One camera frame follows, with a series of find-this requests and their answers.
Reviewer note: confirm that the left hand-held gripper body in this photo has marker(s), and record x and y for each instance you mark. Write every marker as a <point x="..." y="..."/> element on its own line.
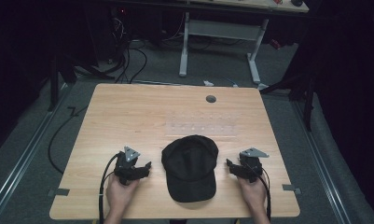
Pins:
<point x="125" y="169"/>

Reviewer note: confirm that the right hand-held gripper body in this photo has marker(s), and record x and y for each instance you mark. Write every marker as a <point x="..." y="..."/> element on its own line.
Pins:
<point x="252" y="168"/>

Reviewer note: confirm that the black baseball cap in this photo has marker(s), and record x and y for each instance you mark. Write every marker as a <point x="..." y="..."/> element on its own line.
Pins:
<point x="190" y="168"/>

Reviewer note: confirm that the person's left hand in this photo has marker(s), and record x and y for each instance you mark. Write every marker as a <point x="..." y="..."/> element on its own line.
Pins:
<point x="119" y="194"/>

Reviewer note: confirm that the person's right hand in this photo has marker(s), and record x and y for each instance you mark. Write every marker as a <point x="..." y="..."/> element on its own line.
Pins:
<point x="253" y="194"/>

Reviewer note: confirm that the grey tape strip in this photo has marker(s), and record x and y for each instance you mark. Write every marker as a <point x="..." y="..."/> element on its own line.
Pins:
<point x="60" y="192"/>
<point x="290" y="187"/>

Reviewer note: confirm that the clear tape patch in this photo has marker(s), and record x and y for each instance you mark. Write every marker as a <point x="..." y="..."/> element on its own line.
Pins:
<point x="201" y="126"/>

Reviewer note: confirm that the grey table grommet hole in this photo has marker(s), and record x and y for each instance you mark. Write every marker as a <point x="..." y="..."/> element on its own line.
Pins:
<point x="211" y="99"/>

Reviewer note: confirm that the small white floor object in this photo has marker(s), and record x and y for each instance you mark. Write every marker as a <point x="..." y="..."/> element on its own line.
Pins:
<point x="208" y="83"/>

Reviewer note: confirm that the black metal stand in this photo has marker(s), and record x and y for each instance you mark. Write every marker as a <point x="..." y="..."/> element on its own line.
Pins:
<point x="309" y="102"/>
<point x="54" y="84"/>

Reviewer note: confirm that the small red object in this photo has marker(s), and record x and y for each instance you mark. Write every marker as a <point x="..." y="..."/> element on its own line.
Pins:
<point x="275" y="44"/>

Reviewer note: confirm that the black computer mouse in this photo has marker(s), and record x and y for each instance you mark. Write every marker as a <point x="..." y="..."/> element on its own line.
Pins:
<point x="297" y="2"/>

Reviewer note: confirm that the metal floor rail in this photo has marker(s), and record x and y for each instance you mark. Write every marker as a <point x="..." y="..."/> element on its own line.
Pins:
<point x="321" y="165"/>
<point x="23" y="158"/>

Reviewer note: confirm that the white metal desk frame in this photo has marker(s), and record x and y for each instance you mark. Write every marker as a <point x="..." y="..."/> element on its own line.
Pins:
<point x="220" y="29"/>

